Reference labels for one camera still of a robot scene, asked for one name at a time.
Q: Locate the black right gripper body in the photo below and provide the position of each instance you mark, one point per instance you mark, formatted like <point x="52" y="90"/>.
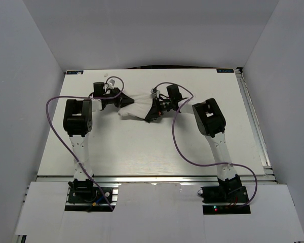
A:
<point x="165" y="105"/>

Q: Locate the white green-sleeved t-shirt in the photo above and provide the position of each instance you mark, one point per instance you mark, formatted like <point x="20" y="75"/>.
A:
<point x="140" y="108"/>

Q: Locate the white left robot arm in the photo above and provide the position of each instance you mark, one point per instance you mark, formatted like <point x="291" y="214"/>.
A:
<point x="78" y="123"/>

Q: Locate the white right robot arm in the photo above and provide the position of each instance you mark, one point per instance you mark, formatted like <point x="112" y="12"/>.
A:
<point x="211" y="124"/>

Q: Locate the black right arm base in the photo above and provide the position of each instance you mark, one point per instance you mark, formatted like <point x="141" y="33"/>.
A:
<point x="217" y="202"/>

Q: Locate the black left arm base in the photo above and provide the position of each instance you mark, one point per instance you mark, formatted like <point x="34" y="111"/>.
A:
<point x="85" y="196"/>

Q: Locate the blue table corner label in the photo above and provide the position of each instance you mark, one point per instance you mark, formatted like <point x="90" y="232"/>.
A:
<point x="74" y="72"/>

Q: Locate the blue right corner label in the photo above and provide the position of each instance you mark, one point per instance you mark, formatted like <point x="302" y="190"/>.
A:
<point x="225" y="71"/>

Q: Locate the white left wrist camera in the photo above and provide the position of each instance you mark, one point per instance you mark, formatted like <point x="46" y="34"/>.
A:
<point x="110" y="84"/>

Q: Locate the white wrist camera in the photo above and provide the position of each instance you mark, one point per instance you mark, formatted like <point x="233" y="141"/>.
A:
<point x="155" y="93"/>
<point x="110" y="84"/>

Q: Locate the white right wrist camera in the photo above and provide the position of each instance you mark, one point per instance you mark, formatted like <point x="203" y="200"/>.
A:
<point x="155" y="93"/>

